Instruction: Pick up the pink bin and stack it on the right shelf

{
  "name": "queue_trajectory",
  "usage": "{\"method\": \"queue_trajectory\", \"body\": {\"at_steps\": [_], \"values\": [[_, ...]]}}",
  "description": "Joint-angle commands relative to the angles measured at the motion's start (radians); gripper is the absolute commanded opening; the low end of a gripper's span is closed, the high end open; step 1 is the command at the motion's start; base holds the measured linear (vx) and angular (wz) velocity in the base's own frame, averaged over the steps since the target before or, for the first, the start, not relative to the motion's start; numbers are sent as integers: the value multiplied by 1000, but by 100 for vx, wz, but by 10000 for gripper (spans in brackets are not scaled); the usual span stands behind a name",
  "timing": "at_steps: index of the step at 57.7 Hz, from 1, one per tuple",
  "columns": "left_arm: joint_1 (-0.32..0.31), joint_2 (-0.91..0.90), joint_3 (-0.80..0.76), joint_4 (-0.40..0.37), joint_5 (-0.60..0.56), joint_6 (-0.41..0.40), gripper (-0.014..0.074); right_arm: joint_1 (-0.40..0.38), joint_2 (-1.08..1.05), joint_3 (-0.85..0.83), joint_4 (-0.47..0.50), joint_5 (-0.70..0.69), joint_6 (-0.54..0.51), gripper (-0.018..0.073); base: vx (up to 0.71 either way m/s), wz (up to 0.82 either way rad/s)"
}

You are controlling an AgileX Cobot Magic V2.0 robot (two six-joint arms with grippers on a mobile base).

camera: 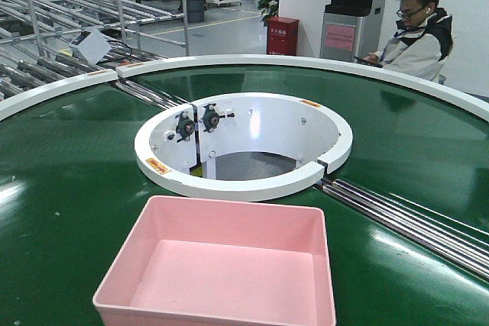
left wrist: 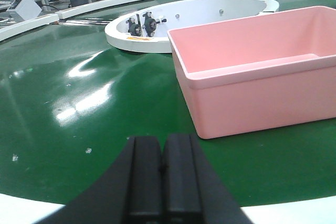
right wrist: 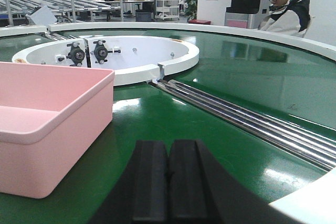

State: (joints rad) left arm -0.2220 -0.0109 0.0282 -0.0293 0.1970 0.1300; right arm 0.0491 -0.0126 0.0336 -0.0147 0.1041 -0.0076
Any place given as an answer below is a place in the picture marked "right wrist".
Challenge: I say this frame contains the white inner conveyor ring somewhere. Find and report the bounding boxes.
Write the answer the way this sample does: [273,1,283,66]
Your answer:
[12,35,200,87]

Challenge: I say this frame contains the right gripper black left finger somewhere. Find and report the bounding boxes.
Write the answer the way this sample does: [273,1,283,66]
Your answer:
[89,140,167,223]

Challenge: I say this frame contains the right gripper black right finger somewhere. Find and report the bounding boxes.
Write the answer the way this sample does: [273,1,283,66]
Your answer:
[169,140,297,223]

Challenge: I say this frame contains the pink plastic bin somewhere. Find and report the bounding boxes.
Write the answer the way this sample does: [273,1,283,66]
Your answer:
[1,62,115,198]

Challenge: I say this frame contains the steel conveyor rollers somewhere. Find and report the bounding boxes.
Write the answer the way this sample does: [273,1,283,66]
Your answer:
[150,80,335,171]

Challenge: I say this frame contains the seated man with glasses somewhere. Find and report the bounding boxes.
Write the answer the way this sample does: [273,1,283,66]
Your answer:
[258,0,311,38]

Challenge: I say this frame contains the white outer conveyor rail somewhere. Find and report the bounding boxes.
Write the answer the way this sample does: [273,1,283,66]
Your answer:
[1,22,335,61]

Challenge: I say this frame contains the white utility cart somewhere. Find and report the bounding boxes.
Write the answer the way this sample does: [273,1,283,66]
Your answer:
[155,0,180,20]

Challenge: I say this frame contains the black machine on stand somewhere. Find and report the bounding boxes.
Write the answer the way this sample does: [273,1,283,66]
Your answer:
[225,0,260,29]

